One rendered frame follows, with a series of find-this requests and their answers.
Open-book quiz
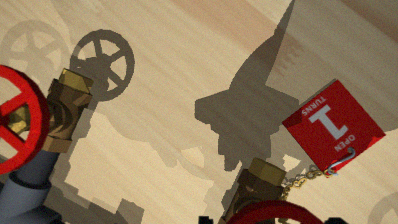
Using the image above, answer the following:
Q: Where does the dark grey pipe assembly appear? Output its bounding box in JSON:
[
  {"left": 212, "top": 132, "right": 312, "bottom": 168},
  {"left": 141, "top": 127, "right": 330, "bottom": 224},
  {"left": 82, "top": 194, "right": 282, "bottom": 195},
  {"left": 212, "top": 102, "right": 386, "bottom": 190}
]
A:
[{"left": 0, "top": 64, "right": 324, "bottom": 224}]

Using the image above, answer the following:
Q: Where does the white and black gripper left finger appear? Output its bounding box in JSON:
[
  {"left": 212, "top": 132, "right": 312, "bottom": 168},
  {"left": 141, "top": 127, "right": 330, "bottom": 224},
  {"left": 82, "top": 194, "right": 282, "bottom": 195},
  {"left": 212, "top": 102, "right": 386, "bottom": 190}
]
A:
[{"left": 198, "top": 216, "right": 214, "bottom": 224}]

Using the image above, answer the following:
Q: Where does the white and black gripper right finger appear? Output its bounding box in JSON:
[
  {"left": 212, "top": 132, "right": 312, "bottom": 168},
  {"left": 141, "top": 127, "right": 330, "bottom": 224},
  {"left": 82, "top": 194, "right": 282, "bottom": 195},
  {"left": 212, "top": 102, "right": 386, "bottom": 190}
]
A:
[{"left": 324, "top": 217, "right": 348, "bottom": 224}]

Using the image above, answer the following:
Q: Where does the red square tag on chain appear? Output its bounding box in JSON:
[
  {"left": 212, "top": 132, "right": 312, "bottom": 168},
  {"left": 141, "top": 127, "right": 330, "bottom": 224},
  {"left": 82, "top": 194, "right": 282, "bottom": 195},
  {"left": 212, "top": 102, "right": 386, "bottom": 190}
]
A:
[{"left": 279, "top": 80, "right": 386, "bottom": 201}]

